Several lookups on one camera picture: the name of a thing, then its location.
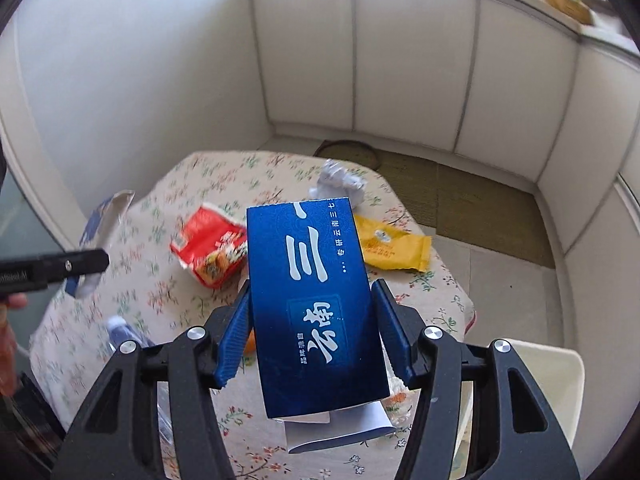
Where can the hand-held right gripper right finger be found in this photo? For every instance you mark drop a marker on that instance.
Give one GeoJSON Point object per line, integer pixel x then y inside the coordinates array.
{"type": "Point", "coordinates": [395, 345]}

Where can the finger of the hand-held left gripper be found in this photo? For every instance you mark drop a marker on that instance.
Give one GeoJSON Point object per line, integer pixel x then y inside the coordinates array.
{"type": "Point", "coordinates": [60, 265]}

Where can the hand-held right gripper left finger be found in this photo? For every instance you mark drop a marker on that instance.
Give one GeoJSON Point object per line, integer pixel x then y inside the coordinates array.
{"type": "Point", "coordinates": [232, 345]}

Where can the orange peel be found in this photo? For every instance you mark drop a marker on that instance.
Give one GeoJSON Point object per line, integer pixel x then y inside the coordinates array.
{"type": "Point", "coordinates": [248, 345]}

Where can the silver blue foil wrapper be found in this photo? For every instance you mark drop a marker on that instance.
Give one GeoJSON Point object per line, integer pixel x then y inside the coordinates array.
{"type": "Point", "coordinates": [112, 215]}

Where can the blue printed cardboard box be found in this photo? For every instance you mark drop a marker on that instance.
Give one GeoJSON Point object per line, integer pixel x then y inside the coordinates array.
{"type": "Point", "coordinates": [310, 310]}

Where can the clear plastic bottle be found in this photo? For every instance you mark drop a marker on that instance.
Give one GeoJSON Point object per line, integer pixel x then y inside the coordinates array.
{"type": "Point", "coordinates": [120, 334]}

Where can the red instant noodle cup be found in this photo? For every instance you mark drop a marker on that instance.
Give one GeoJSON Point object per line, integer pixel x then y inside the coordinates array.
{"type": "Point", "coordinates": [210, 245]}

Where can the white plastic bin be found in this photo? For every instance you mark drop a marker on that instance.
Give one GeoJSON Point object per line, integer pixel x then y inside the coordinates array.
{"type": "Point", "coordinates": [550, 370]}

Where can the white paper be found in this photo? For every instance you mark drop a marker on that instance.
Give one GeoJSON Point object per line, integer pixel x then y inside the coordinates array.
{"type": "Point", "coordinates": [337, 180]}

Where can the person's left hand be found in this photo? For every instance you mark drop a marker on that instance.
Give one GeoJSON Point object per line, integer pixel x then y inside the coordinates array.
{"type": "Point", "coordinates": [12, 301]}

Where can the frosted glass door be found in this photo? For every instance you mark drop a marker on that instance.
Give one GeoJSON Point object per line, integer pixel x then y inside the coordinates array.
{"type": "Point", "coordinates": [30, 215]}

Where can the table with floral cloth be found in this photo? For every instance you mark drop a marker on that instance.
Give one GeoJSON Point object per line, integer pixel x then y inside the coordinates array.
{"type": "Point", "coordinates": [150, 280]}

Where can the yellow snack packet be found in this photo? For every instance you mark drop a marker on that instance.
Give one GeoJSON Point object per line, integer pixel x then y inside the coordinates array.
{"type": "Point", "coordinates": [390, 247]}

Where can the large woven floor mat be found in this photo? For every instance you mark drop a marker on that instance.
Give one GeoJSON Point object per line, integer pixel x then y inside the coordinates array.
{"type": "Point", "coordinates": [490, 215]}

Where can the round woven tray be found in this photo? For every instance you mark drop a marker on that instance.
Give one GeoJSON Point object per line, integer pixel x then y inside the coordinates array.
{"type": "Point", "coordinates": [345, 152]}

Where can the white cabinet row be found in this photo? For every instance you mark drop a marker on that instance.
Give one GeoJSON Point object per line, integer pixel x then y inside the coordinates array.
{"type": "Point", "coordinates": [415, 70]}

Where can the woven basket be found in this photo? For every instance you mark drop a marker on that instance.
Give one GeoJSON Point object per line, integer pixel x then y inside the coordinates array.
{"type": "Point", "coordinates": [567, 7]}

